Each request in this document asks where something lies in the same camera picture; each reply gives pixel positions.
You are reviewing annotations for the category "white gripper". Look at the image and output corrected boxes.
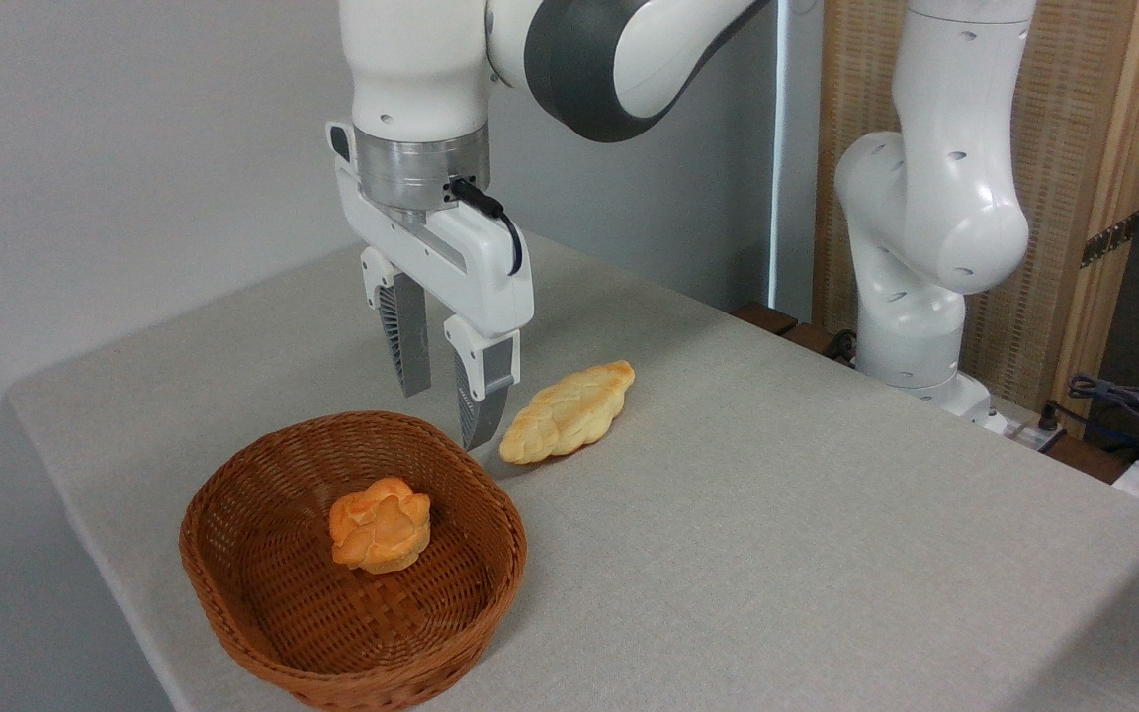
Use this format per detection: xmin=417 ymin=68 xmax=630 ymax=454
xmin=325 ymin=121 xmax=536 ymax=452

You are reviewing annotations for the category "wooden woven folding screen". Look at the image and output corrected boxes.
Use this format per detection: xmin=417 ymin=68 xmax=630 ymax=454
xmin=812 ymin=0 xmax=1139 ymax=436

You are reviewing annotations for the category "brown wicker basket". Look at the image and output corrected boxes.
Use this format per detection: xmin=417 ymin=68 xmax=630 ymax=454
xmin=179 ymin=410 xmax=529 ymax=712

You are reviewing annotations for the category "round orange bread roll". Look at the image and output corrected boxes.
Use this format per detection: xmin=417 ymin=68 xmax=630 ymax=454
xmin=328 ymin=477 xmax=432 ymax=576

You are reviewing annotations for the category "dark metal screen hinge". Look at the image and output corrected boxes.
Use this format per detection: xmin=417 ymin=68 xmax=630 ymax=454
xmin=1080 ymin=209 xmax=1139 ymax=269

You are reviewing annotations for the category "long braided bread loaf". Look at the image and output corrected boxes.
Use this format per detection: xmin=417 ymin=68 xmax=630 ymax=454
xmin=498 ymin=360 xmax=637 ymax=466

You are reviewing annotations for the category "bundle of dark cables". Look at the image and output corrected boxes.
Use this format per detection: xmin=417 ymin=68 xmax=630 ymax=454
xmin=1067 ymin=373 xmax=1139 ymax=466

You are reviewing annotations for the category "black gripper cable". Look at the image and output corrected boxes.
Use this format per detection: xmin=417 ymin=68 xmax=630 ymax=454
xmin=449 ymin=178 xmax=525 ymax=277

